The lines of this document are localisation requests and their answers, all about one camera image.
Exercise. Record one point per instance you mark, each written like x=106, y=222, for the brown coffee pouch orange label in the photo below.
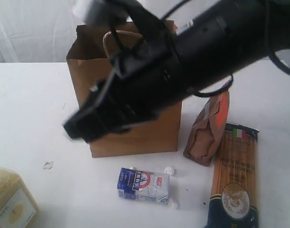
x=207, y=130

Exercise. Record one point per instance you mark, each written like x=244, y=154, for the blue white salt packet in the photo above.
x=143, y=186

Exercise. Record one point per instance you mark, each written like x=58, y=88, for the spaghetti pack dark blue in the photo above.
x=233, y=202

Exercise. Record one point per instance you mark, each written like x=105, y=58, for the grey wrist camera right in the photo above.
x=99, y=12

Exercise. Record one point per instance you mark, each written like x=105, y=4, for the white crumpled piece upper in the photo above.
x=169, y=170

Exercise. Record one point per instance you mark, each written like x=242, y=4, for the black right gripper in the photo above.
x=139, y=87

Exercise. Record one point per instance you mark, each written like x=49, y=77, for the clear bottle yellow millet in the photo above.
x=18, y=208

